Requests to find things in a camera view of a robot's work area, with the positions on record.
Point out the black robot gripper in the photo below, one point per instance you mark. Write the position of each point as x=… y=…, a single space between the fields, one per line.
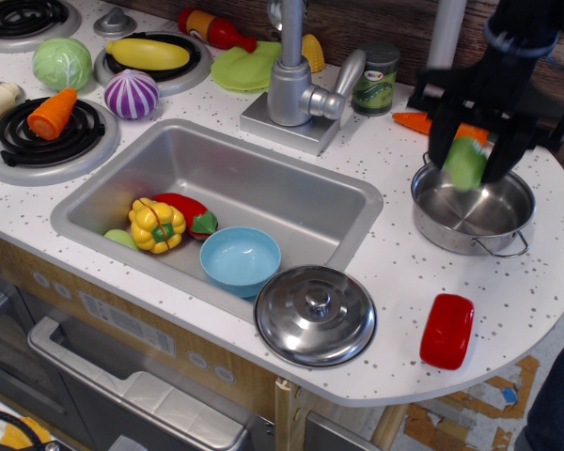
x=500 y=96

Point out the light green toy broccoli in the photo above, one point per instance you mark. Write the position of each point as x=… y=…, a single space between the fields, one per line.
x=465 y=163

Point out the small steel pan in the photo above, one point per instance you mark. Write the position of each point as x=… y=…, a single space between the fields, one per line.
x=488 y=220

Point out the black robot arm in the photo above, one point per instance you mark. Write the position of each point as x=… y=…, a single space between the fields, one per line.
x=525 y=20

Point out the orange toy carrot with stem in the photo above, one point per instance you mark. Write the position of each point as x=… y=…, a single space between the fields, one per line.
x=419 y=122

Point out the green toy can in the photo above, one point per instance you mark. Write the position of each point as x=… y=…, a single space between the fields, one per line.
x=373 y=94

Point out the silver vertical pole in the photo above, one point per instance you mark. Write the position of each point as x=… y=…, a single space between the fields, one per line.
x=444 y=33

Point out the yellow toy corn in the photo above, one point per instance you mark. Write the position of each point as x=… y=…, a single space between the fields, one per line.
x=313 y=53

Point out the silver toy faucet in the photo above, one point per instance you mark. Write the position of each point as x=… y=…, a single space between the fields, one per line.
x=294 y=112

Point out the red toy block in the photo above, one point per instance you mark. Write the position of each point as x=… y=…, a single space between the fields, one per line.
x=447 y=332

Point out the green plastic plate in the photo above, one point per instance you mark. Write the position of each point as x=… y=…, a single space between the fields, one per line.
x=238 y=70

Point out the steel pot lid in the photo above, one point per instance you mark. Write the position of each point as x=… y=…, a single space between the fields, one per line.
x=315 y=316

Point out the light blue plastic bowl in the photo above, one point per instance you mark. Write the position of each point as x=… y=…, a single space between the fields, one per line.
x=240 y=260

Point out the red toy pepper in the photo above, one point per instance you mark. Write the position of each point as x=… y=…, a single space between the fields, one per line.
x=200 y=221

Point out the red toy ketchup bottle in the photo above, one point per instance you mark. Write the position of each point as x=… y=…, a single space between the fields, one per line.
x=216 y=31

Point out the rear right stove burner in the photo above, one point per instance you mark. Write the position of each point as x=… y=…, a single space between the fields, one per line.
x=170 y=82

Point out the yellow toy bell pepper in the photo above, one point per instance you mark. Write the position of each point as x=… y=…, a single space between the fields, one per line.
x=156 y=227

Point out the yellow toy squash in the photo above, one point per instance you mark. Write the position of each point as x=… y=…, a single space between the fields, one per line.
x=147 y=54

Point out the purple striped toy onion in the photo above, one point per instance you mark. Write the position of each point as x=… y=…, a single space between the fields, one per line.
x=131 y=94

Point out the green toy piece in sink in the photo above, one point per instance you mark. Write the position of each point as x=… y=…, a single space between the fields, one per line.
x=122 y=237

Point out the silver stove knob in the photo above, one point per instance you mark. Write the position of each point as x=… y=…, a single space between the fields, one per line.
x=114 y=24

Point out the green toy cabbage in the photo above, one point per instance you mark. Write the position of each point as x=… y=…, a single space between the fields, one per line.
x=62 y=62

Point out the orange toy carrot half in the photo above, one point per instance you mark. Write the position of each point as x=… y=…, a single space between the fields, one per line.
x=50 y=118

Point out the front black stove burner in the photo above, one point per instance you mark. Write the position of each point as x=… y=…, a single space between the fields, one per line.
x=88 y=140

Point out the rear left stove burner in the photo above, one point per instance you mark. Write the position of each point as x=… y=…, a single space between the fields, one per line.
x=24 y=25

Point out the yellow object bottom left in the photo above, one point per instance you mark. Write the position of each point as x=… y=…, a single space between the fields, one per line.
x=15 y=438

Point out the silver oven door handle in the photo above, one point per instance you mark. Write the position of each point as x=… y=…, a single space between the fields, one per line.
x=133 y=404

